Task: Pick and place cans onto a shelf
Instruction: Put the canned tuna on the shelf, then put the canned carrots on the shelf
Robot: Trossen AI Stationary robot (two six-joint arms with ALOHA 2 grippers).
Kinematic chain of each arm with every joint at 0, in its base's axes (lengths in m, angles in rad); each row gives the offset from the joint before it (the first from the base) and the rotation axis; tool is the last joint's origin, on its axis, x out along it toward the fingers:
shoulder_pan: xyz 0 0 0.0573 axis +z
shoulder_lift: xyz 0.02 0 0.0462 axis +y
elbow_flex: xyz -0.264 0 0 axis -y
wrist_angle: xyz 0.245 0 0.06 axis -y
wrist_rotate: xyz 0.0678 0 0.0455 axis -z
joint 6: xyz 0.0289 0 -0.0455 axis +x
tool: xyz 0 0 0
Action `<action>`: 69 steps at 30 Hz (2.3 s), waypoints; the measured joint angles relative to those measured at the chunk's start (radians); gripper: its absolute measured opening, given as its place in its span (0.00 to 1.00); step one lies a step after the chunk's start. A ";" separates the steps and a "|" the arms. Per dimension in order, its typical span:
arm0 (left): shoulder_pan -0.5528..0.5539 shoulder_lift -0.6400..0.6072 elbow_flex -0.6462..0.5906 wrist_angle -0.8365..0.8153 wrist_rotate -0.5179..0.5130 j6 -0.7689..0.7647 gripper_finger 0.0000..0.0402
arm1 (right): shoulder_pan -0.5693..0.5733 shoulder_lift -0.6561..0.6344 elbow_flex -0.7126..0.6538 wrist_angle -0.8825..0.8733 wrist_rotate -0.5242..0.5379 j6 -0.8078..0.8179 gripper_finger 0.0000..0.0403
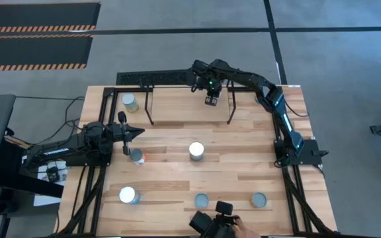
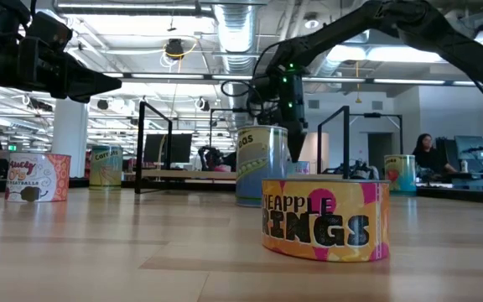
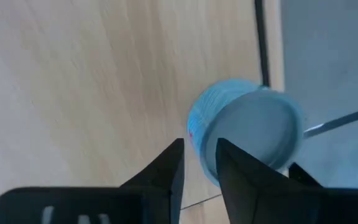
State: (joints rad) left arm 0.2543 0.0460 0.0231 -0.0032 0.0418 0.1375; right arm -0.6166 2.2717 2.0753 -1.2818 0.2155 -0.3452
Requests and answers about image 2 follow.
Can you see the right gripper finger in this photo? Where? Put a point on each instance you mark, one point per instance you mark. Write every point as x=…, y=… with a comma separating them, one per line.
x=297, y=138

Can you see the tall blue peas can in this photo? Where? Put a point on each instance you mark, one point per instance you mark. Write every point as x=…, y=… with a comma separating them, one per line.
x=260, y=168

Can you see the tall green carrots can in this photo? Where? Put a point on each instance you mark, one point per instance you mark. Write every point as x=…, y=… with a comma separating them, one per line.
x=105, y=168

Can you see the saucy meatballs can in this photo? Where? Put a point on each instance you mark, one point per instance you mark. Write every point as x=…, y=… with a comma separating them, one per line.
x=36, y=176

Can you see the tall teal tomato can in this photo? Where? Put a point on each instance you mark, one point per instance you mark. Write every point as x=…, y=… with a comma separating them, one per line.
x=400, y=174

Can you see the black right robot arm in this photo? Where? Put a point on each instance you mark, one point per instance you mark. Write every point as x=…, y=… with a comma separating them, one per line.
x=434, y=33

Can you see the black-framed wooden shelf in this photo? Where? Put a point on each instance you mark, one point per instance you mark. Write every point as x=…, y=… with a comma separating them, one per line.
x=140, y=147

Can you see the white building pillar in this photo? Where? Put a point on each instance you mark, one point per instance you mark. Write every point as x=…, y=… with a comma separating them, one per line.
x=69, y=138

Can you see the black background equipment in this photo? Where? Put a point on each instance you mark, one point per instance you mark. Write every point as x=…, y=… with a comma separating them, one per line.
x=359, y=171

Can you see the long linear ceiling light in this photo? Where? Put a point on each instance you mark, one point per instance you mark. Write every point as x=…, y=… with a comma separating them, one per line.
x=166, y=76

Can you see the black background robot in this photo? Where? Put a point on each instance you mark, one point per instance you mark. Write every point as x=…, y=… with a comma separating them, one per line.
x=214, y=159

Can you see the black ceiling-mounted device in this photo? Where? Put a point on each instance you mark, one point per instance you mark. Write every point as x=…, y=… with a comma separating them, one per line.
x=174, y=48

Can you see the pineapple rings can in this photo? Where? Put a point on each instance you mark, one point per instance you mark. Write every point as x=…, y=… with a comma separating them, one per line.
x=325, y=226

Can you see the black computer monitor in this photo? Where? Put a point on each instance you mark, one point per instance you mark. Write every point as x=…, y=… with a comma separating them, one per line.
x=178, y=147

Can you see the bright ceiling light panel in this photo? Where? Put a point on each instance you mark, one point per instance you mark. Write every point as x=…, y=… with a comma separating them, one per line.
x=392, y=54

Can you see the dark monitor back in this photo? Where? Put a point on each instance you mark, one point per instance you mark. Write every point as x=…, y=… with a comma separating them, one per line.
x=445, y=153

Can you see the small white bottle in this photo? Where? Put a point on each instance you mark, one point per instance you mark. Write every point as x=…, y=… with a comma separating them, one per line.
x=464, y=166

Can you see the monitor with bluish screen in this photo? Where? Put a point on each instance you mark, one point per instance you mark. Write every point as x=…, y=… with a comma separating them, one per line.
x=470, y=144

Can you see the grey office desk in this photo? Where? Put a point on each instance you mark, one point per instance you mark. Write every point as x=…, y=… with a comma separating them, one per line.
x=476, y=180

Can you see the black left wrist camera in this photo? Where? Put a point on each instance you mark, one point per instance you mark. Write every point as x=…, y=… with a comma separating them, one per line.
x=50, y=31

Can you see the silver spiral ceiling duct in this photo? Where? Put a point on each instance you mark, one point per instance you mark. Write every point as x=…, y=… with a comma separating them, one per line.
x=235, y=33

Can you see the black metal background frame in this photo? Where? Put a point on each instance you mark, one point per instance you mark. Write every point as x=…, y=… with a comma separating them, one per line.
x=400, y=134
x=210, y=126

